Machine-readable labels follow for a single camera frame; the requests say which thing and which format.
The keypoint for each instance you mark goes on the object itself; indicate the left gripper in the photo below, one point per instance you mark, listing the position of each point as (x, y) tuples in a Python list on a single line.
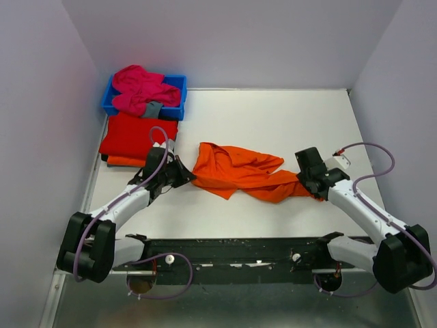
[(185, 175)]

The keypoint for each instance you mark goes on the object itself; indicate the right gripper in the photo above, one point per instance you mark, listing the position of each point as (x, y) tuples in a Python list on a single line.
[(301, 175)]

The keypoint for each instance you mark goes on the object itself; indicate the orange t-shirt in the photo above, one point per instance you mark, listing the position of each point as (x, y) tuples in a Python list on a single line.
[(224, 170), (122, 161)]

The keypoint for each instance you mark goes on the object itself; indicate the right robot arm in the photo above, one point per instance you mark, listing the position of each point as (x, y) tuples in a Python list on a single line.
[(399, 254)]

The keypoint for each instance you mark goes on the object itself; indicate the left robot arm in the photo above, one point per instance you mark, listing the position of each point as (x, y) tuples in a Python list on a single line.
[(90, 248)]

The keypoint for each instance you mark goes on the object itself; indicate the folded red t-shirt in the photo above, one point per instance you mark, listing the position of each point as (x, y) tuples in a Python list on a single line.
[(130, 137)]

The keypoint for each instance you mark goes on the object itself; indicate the folded orange t-shirt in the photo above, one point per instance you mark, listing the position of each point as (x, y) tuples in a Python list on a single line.
[(122, 161)]

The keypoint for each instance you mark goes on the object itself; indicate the grey garment in bin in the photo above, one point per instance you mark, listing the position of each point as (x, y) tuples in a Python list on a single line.
[(152, 110)]

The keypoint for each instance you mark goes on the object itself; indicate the pink t-shirt in bin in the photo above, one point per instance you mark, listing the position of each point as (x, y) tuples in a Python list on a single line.
[(136, 87)]

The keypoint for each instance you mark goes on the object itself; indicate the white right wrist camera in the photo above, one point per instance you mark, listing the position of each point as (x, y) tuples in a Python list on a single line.
[(338, 160)]

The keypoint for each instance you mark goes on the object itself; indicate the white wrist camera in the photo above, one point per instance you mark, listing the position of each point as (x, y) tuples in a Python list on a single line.
[(338, 160), (170, 144)]

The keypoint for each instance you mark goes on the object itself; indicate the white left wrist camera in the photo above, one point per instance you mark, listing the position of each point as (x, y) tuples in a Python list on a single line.
[(170, 144)]

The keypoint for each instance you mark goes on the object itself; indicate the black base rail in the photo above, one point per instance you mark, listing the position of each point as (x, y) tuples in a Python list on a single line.
[(232, 261)]

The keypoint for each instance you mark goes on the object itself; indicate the aluminium extrusion frame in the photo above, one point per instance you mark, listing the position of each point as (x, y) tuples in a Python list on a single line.
[(85, 304)]

